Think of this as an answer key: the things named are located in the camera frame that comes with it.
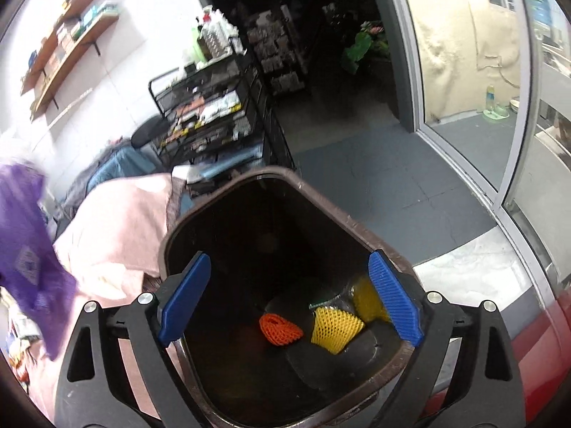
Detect black round stool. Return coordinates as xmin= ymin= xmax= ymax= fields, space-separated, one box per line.
xmin=131 ymin=115 xmax=172 ymax=149

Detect yellow foam fruit net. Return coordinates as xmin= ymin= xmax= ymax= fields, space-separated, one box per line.
xmin=350 ymin=276 xmax=393 ymax=324
xmin=310 ymin=307 xmax=367 ymax=355

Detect brown plastic bin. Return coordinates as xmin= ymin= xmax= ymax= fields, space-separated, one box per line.
xmin=160 ymin=166 xmax=424 ymax=428

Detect wooden wall shelves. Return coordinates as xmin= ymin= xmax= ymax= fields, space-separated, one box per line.
xmin=27 ymin=0 xmax=119 ymax=85

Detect green potted plant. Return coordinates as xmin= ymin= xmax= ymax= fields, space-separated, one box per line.
xmin=341 ymin=20 xmax=391 ymax=74

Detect clear green-edged wrapper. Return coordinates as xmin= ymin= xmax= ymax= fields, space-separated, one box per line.
xmin=309 ymin=293 xmax=345 ymax=311

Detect white flat box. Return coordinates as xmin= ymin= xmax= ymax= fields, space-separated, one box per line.
xmin=172 ymin=164 xmax=207 ymax=184

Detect wooden wall shelf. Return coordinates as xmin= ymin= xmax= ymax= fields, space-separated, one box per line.
xmin=31 ymin=13 xmax=121 ymax=121
xmin=20 ymin=0 xmax=108 ymax=94

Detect purple plastic bag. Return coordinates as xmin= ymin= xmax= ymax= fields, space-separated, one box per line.
xmin=0 ymin=160 xmax=79 ymax=362

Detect black wire cart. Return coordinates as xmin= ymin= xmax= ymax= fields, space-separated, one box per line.
xmin=148 ymin=51 xmax=299 ymax=179

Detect orange foam fruit net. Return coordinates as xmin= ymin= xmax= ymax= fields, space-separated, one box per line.
xmin=259 ymin=313 xmax=304 ymax=346

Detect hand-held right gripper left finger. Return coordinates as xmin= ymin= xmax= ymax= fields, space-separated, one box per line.
xmin=52 ymin=252 xmax=212 ymax=428

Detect cluster of pump bottles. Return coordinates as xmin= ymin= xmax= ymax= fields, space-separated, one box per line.
xmin=191 ymin=4 xmax=244 ymax=65

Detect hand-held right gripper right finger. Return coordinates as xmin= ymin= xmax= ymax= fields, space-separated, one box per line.
xmin=368 ymin=251 xmax=527 ymax=428

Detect pink polka dot blanket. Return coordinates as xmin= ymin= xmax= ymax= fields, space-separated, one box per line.
xmin=18 ymin=173 xmax=183 ymax=428

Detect dark product display rack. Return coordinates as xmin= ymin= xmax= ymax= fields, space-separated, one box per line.
xmin=245 ymin=4 xmax=310 ymax=96

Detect red glossy object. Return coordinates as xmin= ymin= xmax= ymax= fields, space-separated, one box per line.
xmin=419 ymin=294 xmax=568 ymax=428

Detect grey sliding glass door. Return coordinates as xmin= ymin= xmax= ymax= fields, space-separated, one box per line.
xmin=363 ymin=0 xmax=571 ymax=299

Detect massage bed with blue cover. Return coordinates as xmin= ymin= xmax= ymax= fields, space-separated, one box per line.
xmin=58 ymin=143 xmax=172 ymax=219

